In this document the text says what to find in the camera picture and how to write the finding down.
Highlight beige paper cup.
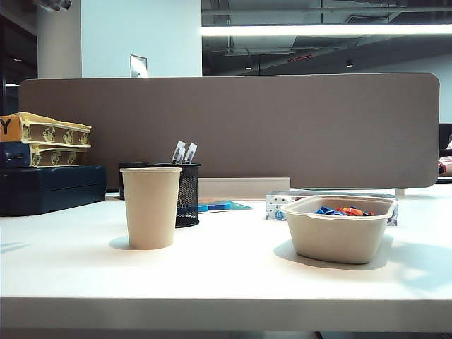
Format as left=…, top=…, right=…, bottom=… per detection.
left=119, top=167, right=183, bottom=251

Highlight beige cable trunk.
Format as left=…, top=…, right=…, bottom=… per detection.
left=197, top=177, right=292, bottom=201

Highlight black mesh pen holder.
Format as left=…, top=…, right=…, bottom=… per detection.
left=146, top=162, right=202, bottom=229

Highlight yellow stacked boxes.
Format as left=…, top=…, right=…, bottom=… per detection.
left=0, top=112, right=93, bottom=148

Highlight dark blue plastic case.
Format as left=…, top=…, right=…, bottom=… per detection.
left=0, top=165, right=107, bottom=217

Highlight beige pulp bowl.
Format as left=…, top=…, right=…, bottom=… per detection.
left=278, top=194, right=396, bottom=265

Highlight small wall sign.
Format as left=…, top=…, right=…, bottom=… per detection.
left=129, top=54, right=148, bottom=78

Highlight long ceiling light strip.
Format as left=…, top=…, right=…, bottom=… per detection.
left=200, top=23, right=452, bottom=37

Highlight blue flat block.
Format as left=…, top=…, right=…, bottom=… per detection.
left=197, top=203, right=234, bottom=213

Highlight clear acrylic box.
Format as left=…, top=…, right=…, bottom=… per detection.
left=264, top=189, right=400, bottom=227

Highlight brown fabric desk divider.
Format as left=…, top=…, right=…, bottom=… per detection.
left=18, top=73, right=441, bottom=190

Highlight yellow box blue end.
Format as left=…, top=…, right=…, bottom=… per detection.
left=0, top=141, right=90, bottom=168

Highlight teal booklet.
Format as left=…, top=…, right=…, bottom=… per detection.
left=196, top=199, right=254, bottom=214

